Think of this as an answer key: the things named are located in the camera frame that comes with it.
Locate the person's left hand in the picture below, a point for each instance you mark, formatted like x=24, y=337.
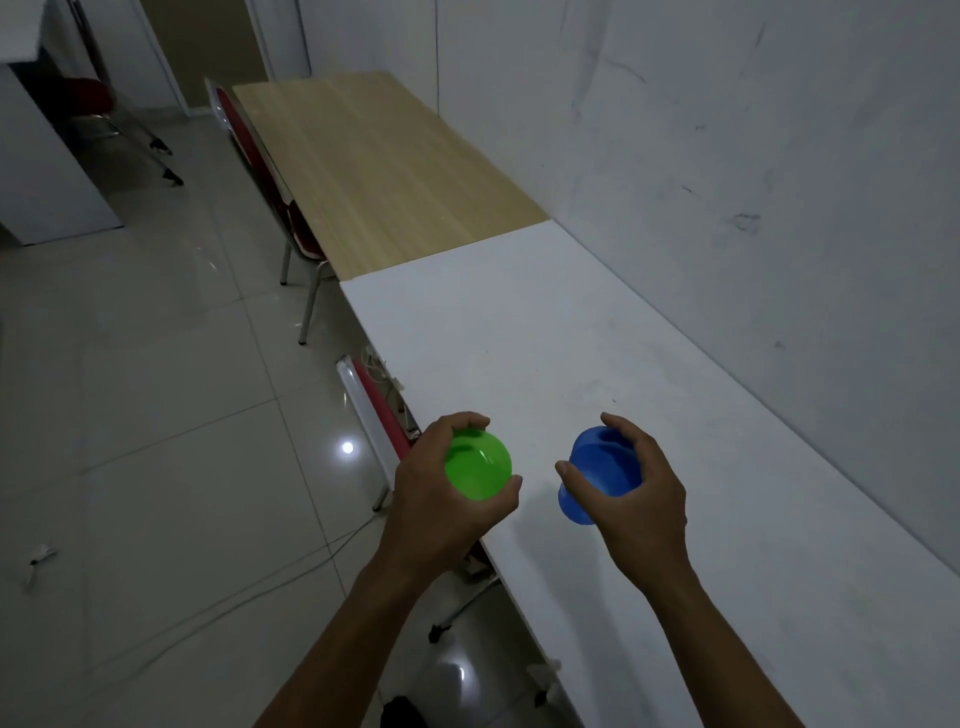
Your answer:
x=424, y=510

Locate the person's right hand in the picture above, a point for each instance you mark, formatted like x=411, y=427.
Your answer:
x=649, y=517

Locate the person's left thumb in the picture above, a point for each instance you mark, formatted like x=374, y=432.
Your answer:
x=504, y=495

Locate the person's right thumb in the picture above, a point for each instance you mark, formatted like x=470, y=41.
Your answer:
x=576, y=484

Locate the blue plastic cup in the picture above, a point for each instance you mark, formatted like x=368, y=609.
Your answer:
x=600, y=465

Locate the green plastic cup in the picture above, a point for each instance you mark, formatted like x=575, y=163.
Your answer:
x=480, y=465

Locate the person's left forearm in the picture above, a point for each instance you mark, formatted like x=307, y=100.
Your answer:
x=352, y=645

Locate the person's right forearm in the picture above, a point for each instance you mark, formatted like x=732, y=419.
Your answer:
x=712, y=652

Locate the red chair with metal legs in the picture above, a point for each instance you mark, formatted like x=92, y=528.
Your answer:
x=259, y=161
x=86, y=97
x=379, y=416

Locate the black object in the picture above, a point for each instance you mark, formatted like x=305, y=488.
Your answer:
x=403, y=714

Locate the light wooden table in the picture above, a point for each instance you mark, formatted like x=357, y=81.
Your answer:
x=375, y=165

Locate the brown door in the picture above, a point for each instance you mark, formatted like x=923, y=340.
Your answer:
x=206, y=45

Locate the white cabinet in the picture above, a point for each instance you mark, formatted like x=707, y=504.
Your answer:
x=41, y=172

